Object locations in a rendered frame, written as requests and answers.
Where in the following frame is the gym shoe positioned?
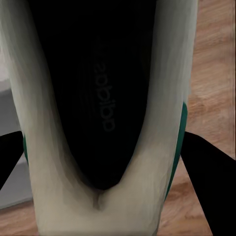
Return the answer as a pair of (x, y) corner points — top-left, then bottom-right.
(0, 0), (198, 236)

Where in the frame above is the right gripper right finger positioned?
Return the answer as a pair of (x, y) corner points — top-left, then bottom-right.
(180, 131), (236, 236)

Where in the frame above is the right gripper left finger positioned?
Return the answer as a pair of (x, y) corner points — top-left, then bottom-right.
(0, 131), (24, 190)

